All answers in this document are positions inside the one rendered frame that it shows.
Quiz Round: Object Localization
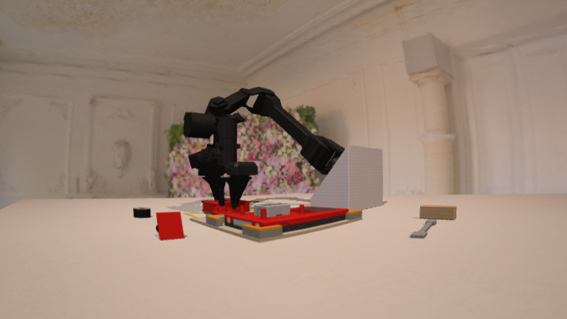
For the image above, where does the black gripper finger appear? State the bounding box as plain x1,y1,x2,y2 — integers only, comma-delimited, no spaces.
203,177,226,200
223,176,251,208

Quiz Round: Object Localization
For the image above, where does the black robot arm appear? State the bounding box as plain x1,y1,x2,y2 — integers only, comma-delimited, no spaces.
183,87,345,175

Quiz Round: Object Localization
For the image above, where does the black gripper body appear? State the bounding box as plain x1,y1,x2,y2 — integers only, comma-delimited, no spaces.
198,138,258,177

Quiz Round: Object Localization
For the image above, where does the black short cylinder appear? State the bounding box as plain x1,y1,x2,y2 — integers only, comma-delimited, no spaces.
133,207,151,219

